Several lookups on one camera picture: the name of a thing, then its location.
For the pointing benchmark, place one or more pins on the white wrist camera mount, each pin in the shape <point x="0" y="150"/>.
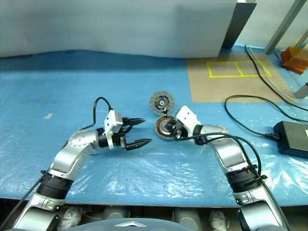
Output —
<point x="111" y="125"/>
<point x="188" y="118"/>

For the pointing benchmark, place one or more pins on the dark panel stand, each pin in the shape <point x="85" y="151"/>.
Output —
<point x="238" y="24"/>

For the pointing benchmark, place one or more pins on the grey robot torso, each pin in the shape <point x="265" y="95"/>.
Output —
<point x="134" y="225"/>

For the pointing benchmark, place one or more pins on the blue plastic table sheet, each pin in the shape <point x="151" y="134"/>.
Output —
<point x="96" y="79"/>

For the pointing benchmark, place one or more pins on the aluminium frame post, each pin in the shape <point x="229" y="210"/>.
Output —
<point x="282" y="26"/>

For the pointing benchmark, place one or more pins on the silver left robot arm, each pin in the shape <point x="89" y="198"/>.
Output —
<point x="72" y="154"/>

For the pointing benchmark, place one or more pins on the white backdrop board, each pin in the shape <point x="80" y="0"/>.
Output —
<point x="120" y="24"/>

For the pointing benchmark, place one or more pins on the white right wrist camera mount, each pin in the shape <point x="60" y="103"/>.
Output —
<point x="188" y="118"/>

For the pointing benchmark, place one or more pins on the white crumpled shape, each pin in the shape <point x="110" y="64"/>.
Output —
<point x="71" y="216"/>
<point x="217" y="219"/>

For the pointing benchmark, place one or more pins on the small beige tape piece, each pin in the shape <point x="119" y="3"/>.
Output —
<point x="48" y="116"/>

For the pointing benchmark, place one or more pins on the black power adapter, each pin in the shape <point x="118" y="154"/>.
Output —
<point x="293" y="137"/>

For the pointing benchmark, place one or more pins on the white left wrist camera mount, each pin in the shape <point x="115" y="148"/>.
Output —
<point x="111" y="125"/>

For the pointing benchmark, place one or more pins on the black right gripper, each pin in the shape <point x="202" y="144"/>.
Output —
<point x="178" y="128"/>

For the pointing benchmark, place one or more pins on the thin aluminium strut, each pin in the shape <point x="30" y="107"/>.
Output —
<point x="302" y="39"/>

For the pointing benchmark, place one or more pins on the grey rounded cylinder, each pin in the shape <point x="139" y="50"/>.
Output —
<point x="115" y="213"/>
<point x="186" y="215"/>

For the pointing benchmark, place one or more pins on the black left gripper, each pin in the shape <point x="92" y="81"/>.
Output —
<point x="119" y="140"/>

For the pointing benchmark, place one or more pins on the brown cardboard sheet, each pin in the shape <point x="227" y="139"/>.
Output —
<point x="204" y="91"/>

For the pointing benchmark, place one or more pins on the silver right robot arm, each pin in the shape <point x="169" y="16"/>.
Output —
<point x="228" y="151"/>

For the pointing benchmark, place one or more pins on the yellow tape rectangle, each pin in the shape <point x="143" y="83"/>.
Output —
<point x="237" y="62"/>

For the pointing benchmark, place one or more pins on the orange-brown box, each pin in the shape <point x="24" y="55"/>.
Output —
<point x="294" y="60"/>

